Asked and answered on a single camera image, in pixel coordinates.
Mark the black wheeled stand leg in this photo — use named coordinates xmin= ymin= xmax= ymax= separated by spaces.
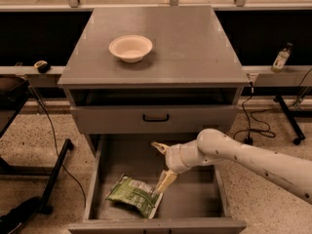
xmin=274 ymin=95 xmax=312 ymax=145

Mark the black power cable with adapter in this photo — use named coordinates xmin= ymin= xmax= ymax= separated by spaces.
xmin=232 ymin=81 xmax=277 ymax=146

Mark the black cable on left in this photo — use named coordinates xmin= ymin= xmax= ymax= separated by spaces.
xmin=28 ymin=85 xmax=88 ymax=210

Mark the black tape measure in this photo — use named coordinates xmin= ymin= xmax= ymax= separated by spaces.
xmin=34 ymin=60 xmax=51 ymax=73

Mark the white paper bowl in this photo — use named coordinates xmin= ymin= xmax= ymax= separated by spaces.
xmin=109 ymin=35 xmax=153 ymax=63

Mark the grey drawer cabinet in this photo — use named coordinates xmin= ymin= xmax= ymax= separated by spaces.
xmin=58 ymin=6 xmax=248 ymax=152

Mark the open grey middle drawer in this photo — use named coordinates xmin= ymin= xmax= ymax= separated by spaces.
xmin=68 ymin=134 xmax=246 ymax=234

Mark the black drawer handle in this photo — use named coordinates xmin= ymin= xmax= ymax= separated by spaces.
xmin=142 ymin=114 xmax=170 ymax=123

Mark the black stand on left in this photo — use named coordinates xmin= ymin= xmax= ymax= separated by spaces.
xmin=0 ymin=75 xmax=75 ymax=234

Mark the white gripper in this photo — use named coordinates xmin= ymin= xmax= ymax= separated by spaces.
xmin=151 ymin=141 xmax=190 ymax=194

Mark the clear bottle with label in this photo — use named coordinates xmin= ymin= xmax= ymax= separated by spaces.
xmin=271 ymin=42 xmax=293 ymax=73

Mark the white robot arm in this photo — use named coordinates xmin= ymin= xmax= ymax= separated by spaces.
xmin=151 ymin=129 xmax=312 ymax=204

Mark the closed grey top drawer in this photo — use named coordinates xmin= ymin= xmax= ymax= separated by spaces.
xmin=71 ymin=105 xmax=238 ymax=134

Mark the green jalapeno chip bag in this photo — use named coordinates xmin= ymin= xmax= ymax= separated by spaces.
xmin=105 ymin=175 xmax=163 ymax=218

